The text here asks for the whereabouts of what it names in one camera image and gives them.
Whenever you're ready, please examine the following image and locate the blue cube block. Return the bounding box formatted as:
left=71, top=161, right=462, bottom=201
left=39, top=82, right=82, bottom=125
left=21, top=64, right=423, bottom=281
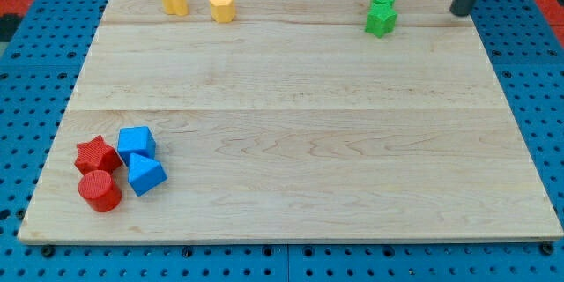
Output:
left=117, top=126, right=156, bottom=166

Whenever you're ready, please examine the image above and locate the red cylinder block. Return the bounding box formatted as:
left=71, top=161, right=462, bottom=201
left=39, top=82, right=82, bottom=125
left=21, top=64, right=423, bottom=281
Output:
left=78, top=170, right=122, bottom=212

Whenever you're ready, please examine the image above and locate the blue triangular prism block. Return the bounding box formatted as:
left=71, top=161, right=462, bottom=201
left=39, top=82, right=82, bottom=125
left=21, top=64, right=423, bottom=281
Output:
left=128, top=153, right=167, bottom=197

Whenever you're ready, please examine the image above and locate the yellow hexagon block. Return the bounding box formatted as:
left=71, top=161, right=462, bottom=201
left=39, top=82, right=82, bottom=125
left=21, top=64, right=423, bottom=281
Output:
left=209, top=0, right=236, bottom=23

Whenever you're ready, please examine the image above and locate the green star block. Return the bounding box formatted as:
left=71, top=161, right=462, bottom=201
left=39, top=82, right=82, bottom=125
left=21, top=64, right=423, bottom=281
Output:
left=365, top=4, right=397, bottom=38

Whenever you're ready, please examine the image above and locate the red star block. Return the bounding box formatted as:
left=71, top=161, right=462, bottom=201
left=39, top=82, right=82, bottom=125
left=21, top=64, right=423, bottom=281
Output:
left=74, top=135, right=122, bottom=175

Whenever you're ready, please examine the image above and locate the yellow heart block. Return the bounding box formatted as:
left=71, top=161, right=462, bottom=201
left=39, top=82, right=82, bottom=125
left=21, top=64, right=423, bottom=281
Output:
left=161, top=0, right=189, bottom=16

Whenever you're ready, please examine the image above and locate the light wooden board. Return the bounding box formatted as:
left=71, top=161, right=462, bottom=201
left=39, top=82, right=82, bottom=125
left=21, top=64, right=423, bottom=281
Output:
left=19, top=0, right=563, bottom=245

